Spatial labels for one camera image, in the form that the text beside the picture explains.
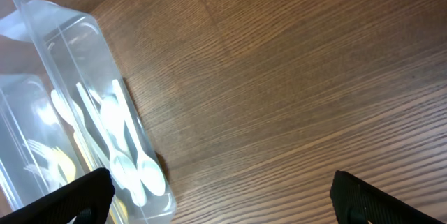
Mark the clear plastic container left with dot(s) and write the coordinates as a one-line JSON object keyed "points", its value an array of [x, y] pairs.
{"points": [[27, 113]]}

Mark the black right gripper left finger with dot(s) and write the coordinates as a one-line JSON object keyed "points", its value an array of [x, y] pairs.
{"points": [[85, 200]]}

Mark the white plastic fork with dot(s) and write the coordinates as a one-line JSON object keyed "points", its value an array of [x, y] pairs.
{"points": [[52, 178], [44, 151]]}

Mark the white plastic spoon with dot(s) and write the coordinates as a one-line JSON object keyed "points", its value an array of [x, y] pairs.
{"points": [[148, 169], [77, 121]]}

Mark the yellow plastic fork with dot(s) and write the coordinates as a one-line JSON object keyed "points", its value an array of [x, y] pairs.
{"points": [[67, 165]]}

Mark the yellow plastic spoon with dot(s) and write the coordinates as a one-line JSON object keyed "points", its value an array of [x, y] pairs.
{"points": [[118, 210]]}

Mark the clear plastic container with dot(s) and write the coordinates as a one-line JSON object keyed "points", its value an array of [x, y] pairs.
{"points": [[27, 113], [63, 47]]}

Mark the white spoon handle up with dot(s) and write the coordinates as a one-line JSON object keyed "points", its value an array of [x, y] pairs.
{"points": [[120, 164]]}

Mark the clear plastic container right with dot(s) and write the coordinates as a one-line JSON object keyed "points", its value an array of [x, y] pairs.
{"points": [[63, 47]]}

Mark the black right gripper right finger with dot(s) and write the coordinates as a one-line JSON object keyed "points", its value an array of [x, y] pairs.
{"points": [[356, 201]]}

